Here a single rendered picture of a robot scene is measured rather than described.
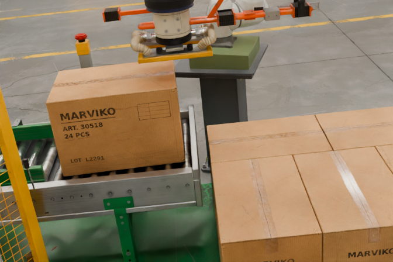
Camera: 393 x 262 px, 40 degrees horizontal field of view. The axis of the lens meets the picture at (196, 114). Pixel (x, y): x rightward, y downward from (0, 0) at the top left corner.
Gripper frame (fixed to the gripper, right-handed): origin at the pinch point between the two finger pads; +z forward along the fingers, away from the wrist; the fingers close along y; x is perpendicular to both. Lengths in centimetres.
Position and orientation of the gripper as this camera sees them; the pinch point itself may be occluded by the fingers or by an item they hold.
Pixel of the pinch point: (299, 7)
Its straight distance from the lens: 262.6
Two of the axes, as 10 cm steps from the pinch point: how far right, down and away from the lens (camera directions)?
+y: 0.4, 4.4, -9.0
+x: 9.9, -1.0, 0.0
